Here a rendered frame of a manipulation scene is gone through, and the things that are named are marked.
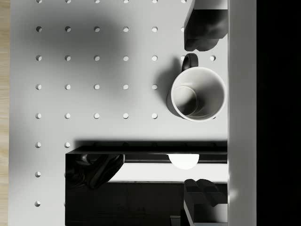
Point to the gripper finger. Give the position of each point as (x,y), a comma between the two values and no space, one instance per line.
(202,195)
(204,28)

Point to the black mug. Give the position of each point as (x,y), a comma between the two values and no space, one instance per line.
(198,94)

